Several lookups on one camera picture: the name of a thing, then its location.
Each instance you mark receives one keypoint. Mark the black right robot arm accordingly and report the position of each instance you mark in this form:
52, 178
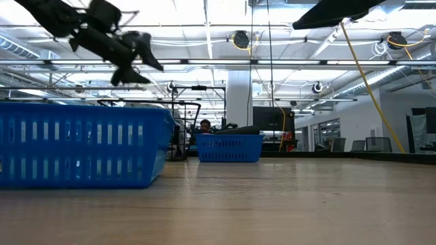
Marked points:
334, 12

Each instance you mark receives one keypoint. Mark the black metal rig frame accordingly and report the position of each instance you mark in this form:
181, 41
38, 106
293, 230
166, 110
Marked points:
199, 87

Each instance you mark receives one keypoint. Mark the person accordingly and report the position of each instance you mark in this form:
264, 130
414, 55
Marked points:
205, 125

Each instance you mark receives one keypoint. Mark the large black monitor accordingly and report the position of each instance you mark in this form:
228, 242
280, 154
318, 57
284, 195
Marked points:
272, 119

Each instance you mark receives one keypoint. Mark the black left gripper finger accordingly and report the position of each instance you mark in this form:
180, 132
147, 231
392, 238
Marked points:
144, 47
127, 75

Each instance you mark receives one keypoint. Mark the black rectangular block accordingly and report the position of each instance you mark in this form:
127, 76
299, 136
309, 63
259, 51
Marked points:
238, 130

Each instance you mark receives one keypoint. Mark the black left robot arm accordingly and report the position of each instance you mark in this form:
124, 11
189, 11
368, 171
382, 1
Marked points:
51, 15

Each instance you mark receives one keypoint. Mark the blue plastic basket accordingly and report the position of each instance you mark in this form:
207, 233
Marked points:
85, 170
230, 154

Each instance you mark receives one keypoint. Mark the grey office chair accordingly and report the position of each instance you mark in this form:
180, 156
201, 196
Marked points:
339, 144
378, 144
357, 145

